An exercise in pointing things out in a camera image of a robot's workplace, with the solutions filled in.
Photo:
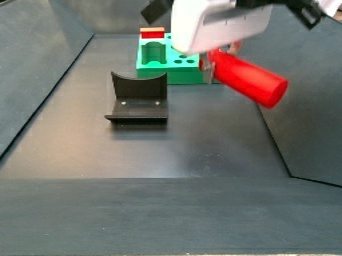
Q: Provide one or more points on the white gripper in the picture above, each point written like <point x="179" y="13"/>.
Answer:
<point x="208" y="24"/>

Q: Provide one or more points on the red prism block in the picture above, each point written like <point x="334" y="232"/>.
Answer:
<point x="153" y="32"/>

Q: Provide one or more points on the green shape sorter base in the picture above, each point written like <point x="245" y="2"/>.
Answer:
<point x="181" y="68"/>

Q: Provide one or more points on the dark green arch block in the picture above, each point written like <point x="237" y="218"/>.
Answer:
<point x="154" y="52"/>

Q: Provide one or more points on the black curved cradle stand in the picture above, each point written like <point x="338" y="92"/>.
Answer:
<point x="141" y="98"/>

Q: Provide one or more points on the red cylinder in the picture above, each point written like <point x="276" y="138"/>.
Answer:
<point x="257" y="83"/>

